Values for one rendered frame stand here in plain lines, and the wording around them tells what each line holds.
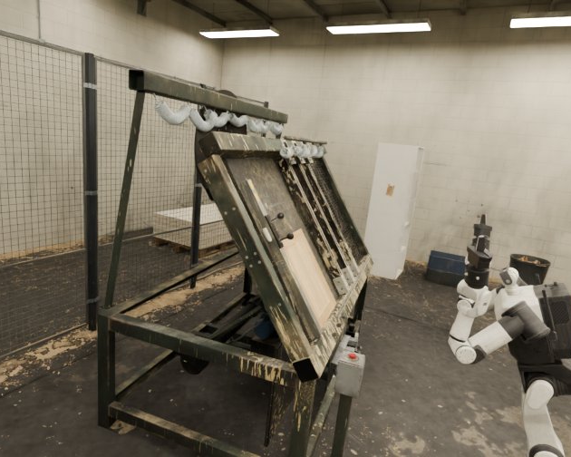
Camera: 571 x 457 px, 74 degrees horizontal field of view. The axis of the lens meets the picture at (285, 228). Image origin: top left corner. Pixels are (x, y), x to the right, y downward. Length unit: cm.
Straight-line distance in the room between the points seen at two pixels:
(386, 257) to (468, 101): 297
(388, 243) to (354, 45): 380
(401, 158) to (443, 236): 202
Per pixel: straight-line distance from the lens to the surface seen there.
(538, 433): 233
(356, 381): 199
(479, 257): 165
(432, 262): 642
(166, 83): 232
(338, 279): 280
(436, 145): 731
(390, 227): 608
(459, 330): 181
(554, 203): 734
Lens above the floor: 192
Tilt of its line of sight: 13 degrees down
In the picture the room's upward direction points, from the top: 6 degrees clockwise
